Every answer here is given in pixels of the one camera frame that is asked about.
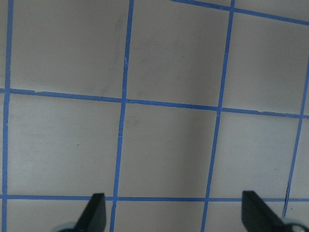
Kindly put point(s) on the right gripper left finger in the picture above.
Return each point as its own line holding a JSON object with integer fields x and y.
{"x": 93, "y": 218}

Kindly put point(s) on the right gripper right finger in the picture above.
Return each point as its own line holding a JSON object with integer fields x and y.
{"x": 256, "y": 216}

